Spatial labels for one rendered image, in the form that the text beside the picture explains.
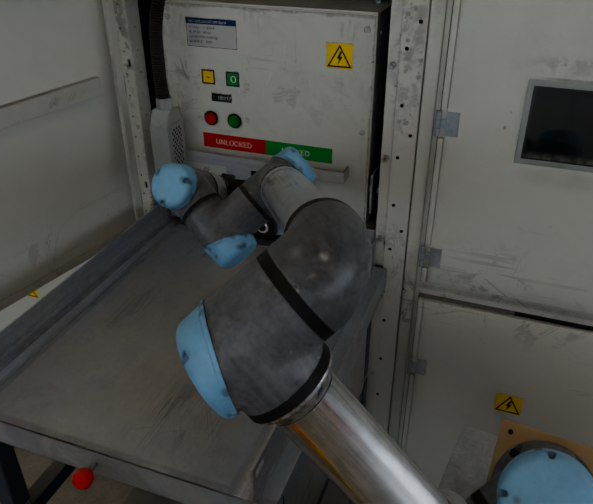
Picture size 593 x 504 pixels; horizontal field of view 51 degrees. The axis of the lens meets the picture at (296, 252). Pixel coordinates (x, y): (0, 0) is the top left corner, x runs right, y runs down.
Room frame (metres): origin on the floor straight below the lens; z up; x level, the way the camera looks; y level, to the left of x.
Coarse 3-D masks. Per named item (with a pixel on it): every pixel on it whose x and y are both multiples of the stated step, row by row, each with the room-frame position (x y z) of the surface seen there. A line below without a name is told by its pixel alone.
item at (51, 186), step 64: (0, 0) 1.24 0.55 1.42; (64, 0) 1.36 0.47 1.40; (0, 64) 1.21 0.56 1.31; (64, 64) 1.34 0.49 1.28; (0, 128) 1.17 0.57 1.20; (64, 128) 1.31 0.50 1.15; (128, 128) 1.43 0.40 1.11; (0, 192) 1.15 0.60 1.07; (64, 192) 1.28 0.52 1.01; (128, 192) 1.44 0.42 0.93; (0, 256) 1.12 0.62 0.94; (64, 256) 1.25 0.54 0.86
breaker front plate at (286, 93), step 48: (192, 48) 1.42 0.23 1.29; (240, 48) 1.38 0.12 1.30; (288, 48) 1.34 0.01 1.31; (192, 96) 1.42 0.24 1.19; (240, 96) 1.38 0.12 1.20; (288, 96) 1.34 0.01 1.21; (336, 96) 1.30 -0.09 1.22; (192, 144) 1.43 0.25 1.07; (336, 144) 1.30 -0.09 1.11; (336, 192) 1.30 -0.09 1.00
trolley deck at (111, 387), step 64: (192, 256) 1.27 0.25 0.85; (256, 256) 1.27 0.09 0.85; (128, 320) 1.02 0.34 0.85; (64, 384) 0.84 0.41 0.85; (128, 384) 0.83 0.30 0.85; (192, 384) 0.83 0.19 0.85; (64, 448) 0.70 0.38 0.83; (128, 448) 0.69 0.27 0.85; (192, 448) 0.69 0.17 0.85; (256, 448) 0.69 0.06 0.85
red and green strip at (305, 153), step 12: (204, 132) 1.41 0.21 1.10; (204, 144) 1.42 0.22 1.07; (216, 144) 1.40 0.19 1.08; (228, 144) 1.39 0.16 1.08; (240, 144) 1.38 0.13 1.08; (252, 144) 1.37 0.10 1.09; (264, 144) 1.36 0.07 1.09; (276, 144) 1.35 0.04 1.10; (288, 144) 1.34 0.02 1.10; (312, 156) 1.32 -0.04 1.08; (324, 156) 1.31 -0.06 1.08
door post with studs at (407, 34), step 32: (416, 0) 1.21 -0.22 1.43; (416, 32) 1.20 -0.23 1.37; (416, 64) 1.20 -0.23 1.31; (416, 96) 1.20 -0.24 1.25; (384, 128) 1.23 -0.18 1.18; (384, 160) 1.20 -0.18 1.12; (384, 192) 1.22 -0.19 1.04; (384, 224) 1.22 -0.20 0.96; (384, 256) 1.21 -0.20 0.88; (384, 320) 1.21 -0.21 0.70; (384, 352) 1.21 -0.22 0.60; (384, 384) 1.20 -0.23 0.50; (384, 416) 1.20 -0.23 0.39
